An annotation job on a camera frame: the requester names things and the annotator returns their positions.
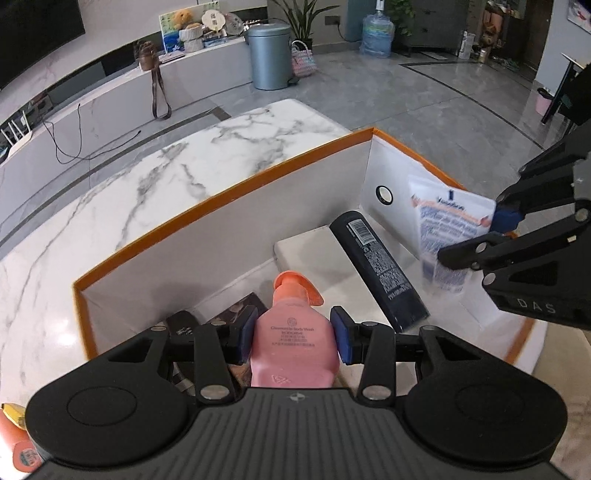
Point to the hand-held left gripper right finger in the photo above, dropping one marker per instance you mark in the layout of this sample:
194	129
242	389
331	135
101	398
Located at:
341	334

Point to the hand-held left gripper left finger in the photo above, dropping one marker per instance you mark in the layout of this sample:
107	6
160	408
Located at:
244	339

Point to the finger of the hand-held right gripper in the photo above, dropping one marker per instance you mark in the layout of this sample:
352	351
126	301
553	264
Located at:
505	219
485	251

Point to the pink pump bottle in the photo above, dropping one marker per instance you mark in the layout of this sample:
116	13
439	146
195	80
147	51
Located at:
293	346

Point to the white printed tube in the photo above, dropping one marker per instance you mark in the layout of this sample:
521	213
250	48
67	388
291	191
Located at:
443	221

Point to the black bottle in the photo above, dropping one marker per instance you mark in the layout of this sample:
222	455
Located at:
388	277

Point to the white rectangular box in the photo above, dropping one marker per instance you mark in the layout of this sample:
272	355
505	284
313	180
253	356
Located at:
314	263

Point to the orange storage box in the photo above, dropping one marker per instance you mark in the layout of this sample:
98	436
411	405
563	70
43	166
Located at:
207	240

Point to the dark picture box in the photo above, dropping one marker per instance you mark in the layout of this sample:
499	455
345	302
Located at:
242	304

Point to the pink bin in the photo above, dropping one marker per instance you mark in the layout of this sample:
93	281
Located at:
545	106

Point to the white carton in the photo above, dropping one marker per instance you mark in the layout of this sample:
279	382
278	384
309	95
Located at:
465	44

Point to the grey cabinet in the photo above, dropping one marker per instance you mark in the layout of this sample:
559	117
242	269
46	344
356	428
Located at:
438	23

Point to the green potted plant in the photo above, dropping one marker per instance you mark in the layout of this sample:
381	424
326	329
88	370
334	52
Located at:
401	11
302	16

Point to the blue water jug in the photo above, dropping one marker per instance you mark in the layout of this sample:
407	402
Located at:
377	34

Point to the orange tube on table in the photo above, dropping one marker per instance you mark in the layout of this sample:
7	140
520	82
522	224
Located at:
16	443

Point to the woven basket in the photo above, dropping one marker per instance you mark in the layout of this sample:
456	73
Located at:
304	64

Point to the white marble cabinet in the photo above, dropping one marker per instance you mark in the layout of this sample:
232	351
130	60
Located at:
194	78

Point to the grey trash can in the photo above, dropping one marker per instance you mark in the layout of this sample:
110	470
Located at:
270	60

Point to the brown bag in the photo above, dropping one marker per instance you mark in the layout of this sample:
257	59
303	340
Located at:
147	57

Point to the white pot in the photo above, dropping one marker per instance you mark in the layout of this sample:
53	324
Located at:
191	39

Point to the landscape picture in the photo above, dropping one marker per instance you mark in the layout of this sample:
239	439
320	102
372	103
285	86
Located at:
171	39

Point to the white router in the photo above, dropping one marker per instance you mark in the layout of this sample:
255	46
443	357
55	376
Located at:
14	134

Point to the round patterned fan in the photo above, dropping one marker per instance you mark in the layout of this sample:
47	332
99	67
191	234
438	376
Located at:
234	23

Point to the round white fan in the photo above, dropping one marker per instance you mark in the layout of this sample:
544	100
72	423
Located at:
213	18

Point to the brown teddy bear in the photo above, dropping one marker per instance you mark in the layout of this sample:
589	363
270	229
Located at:
183	18

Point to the black television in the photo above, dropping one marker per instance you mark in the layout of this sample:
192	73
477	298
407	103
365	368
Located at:
32	32

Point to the wall picture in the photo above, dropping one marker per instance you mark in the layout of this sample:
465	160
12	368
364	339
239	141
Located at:
579	11

